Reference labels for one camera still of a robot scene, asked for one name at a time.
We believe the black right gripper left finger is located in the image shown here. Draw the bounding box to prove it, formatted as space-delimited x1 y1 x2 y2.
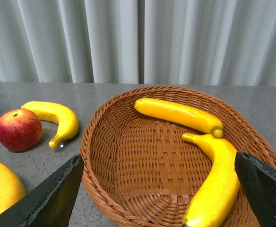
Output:
0 155 84 227

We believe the curved yellow banana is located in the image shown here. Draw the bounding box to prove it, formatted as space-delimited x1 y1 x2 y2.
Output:
21 101 79 148
182 133 240 227

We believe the curved yellow banana on table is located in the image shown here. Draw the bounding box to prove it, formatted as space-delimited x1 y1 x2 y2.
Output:
21 101 79 148

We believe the straight yellow banana in basket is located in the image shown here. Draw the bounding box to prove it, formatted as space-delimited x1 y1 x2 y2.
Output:
134 98 224 138

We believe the brown wicker basket right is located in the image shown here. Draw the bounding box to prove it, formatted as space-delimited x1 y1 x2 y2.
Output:
80 86 276 227

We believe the white pleated curtain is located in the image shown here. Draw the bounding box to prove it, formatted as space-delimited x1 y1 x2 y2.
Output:
0 0 276 86

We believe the large yellow banana near edge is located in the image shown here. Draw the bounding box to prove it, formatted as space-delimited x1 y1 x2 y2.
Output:
0 162 26 214

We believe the red apple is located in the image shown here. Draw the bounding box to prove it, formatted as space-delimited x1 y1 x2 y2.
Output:
0 109 43 152

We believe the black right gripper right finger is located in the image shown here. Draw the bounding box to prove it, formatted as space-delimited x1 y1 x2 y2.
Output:
234 152 276 227

